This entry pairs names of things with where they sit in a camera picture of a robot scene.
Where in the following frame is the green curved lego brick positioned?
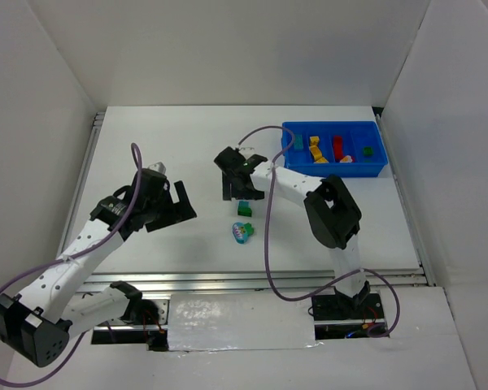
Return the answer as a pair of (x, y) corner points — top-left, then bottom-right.
(237, 206), (252, 218)

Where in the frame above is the small yellow lego brick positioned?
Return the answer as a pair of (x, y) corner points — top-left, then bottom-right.
(309, 136), (320, 146)

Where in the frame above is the red lego brick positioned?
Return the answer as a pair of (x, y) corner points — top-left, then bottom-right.
(332, 136), (345, 163)

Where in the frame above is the yellow curved lego brick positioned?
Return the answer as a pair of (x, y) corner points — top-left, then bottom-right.
(315, 156), (329, 163)

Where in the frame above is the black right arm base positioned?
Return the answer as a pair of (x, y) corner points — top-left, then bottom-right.
(307, 292), (389, 340)

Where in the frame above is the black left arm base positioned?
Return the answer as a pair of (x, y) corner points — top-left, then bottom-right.
(91, 299), (170, 352)

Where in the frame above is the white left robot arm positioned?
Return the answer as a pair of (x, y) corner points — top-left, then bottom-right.
(0, 168), (196, 367)

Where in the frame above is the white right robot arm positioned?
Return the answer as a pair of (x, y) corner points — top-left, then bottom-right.
(214, 147), (370, 311)

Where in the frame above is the small green lego brick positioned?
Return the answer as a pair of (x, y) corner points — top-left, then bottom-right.
(244, 223), (255, 236)

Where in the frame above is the flower printed lego piece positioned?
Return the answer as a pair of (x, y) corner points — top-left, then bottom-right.
(339, 155), (355, 163)

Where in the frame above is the blue plastic bin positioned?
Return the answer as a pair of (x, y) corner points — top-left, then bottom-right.
(281, 121), (388, 178)

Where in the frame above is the silver foil covered board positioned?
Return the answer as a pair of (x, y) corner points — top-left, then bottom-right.
(168, 292), (317, 352)

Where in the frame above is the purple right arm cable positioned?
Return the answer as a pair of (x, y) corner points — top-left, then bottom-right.
(235, 125), (402, 339)

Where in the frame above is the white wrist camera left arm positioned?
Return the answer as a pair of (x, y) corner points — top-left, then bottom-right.
(148, 162), (166, 175)

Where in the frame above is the aluminium frame rail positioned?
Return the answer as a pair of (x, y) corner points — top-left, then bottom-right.
(75, 270), (428, 292)

